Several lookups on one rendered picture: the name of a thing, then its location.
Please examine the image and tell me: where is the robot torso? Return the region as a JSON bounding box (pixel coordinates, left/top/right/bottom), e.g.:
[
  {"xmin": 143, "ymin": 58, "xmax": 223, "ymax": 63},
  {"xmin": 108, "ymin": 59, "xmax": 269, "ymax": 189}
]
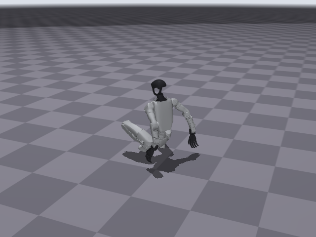
[{"xmin": 151, "ymin": 96, "xmax": 173, "ymax": 147}]

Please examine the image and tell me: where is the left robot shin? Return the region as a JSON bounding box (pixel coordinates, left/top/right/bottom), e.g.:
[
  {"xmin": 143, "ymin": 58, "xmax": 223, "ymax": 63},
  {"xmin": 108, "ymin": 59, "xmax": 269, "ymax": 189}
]
[{"xmin": 121, "ymin": 124, "xmax": 143, "ymax": 146}]

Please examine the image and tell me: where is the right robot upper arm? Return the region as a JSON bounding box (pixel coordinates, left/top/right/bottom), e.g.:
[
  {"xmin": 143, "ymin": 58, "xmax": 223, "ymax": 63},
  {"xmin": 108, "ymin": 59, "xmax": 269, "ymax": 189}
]
[{"xmin": 171, "ymin": 98, "xmax": 190, "ymax": 118}]

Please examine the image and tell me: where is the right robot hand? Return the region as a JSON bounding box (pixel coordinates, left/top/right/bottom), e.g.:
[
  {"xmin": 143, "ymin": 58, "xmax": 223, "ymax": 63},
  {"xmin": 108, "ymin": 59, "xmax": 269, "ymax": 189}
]
[{"xmin": 188, "ymin": 129, "xmax": 199, "ymax": 148}]

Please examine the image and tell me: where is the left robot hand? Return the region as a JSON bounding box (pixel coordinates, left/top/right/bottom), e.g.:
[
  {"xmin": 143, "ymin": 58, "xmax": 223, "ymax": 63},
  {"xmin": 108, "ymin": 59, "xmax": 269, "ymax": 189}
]
[{"xmin": 145, "ymin": 145, "xmax": 158, "ymax": 163}]

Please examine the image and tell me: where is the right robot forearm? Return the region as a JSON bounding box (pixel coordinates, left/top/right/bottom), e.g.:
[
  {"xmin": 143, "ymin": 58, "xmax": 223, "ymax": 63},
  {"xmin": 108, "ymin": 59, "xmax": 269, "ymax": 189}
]
[{"xmin": 185, "ymin": 115, "xmax": 196, "ymax": 133}]

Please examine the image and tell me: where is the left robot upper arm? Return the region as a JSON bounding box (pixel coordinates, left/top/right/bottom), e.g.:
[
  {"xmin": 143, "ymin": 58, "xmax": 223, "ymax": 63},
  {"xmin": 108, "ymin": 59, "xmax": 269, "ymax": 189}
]
[{"xmin": 144, "ymin": 102, "xmax": 159, "ymax": 129}]

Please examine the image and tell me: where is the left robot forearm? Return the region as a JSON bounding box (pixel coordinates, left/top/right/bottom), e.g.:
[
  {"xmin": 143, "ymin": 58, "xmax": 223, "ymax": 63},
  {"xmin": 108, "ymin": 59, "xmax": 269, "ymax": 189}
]
[{"xmin": 150, "ymin": 123, "xmax": 159, "ymax": 148}]

